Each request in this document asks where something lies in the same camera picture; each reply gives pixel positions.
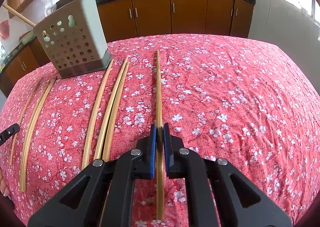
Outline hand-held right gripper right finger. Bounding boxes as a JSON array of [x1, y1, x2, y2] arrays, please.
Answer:
[[162, 123, 293, 227]]

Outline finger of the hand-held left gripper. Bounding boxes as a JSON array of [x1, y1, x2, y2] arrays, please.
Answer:
[[0, 123, 20, 146]]

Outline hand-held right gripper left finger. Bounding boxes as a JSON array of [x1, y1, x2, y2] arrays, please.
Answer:
[[27, 124, 158, 227]]

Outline bamboo chopstick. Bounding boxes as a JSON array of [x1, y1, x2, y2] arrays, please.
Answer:
[[20, 81, 50, 192], [2, 4, 37, 28], [156, 49, 165, 221], [9, 79, 43, 166], [81, 59, 114, 170], [22, 77, 57, 192], [101, 61, 130, 162], [94, 56, 129, 161]]

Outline green perforated utensil holder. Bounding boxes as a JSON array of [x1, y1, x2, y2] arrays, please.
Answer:
[[32, 0, 114, 79]]

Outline person's left hand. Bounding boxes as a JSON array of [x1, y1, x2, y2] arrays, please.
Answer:
[[0, 168, 10, 196]]

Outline red floral tablecloth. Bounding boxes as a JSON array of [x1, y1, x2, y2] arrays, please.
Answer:
[[0, 33, 320, 227]]

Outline green basin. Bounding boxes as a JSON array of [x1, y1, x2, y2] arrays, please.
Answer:
[[19, 31, 37, 45]]

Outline brown wooden lower cabinets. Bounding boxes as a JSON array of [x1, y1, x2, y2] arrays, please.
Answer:
[[0, 0, 255, 90]]

